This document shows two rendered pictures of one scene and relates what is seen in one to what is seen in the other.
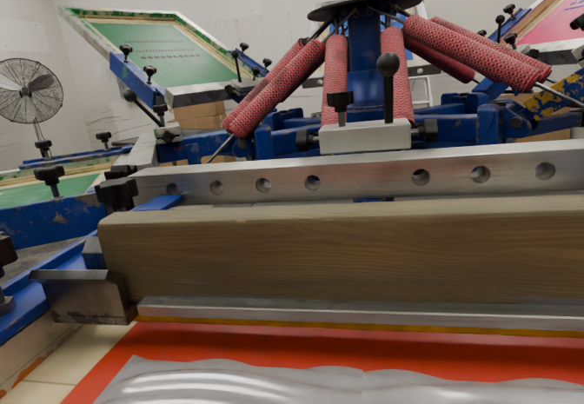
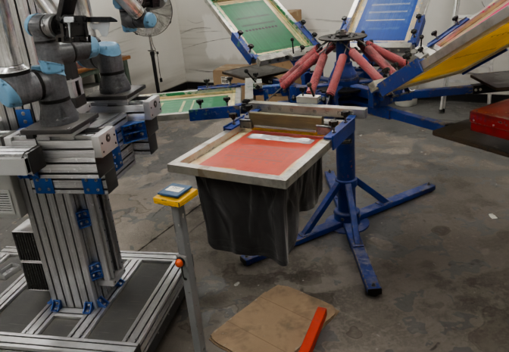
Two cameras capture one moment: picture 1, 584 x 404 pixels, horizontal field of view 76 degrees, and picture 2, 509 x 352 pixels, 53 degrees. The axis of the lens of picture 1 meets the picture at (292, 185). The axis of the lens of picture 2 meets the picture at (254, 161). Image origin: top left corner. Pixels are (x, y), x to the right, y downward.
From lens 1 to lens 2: 2.36 m
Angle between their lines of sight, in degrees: 18
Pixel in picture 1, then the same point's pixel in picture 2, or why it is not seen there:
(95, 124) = (188, 33)
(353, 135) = (304, 98)
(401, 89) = (333, 81)
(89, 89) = (186, 1)
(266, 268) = (272, 121)
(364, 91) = not seen: hidden behind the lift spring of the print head
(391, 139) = (313, 101)
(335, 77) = (316, 73)
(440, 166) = (318, 109)
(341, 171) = (298, 107)
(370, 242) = (285, 119)
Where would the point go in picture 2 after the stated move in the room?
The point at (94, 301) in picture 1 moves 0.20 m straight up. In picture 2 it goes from (247, 124) to (243, 86)
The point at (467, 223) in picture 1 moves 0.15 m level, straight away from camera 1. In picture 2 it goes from (296, 117) to (313, 109)
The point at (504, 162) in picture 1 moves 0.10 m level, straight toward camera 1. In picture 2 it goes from (331, 110) to (318, 114)
